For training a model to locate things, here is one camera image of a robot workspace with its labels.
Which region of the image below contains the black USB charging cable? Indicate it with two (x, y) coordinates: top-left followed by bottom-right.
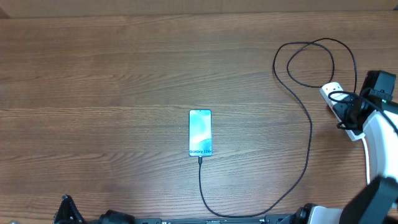
(198, 37), (358, 218)

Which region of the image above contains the Samsung Galaxy smartphone blue screen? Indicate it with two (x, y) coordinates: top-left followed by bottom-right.
(188, 110), (213, 157)

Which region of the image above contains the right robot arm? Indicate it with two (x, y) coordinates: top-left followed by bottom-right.
(283, 70), (397, 224)

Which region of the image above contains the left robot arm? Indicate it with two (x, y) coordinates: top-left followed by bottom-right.
(53, 195), (135, 224)

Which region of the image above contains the white power strip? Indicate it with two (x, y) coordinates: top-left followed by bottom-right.
(320, 82), (365, 141)

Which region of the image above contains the white power strip cord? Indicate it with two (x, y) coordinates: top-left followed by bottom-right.
(361, 138), (371, 186)

